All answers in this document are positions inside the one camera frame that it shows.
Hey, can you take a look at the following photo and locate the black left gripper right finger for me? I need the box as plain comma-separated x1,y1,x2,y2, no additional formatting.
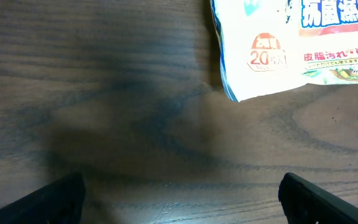
278,172,358,224

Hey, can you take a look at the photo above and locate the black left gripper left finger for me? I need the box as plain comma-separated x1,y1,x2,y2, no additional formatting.
0,173,86,224

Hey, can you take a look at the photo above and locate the wet wipes pack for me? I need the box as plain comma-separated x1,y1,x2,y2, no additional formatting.
210,0,358,102

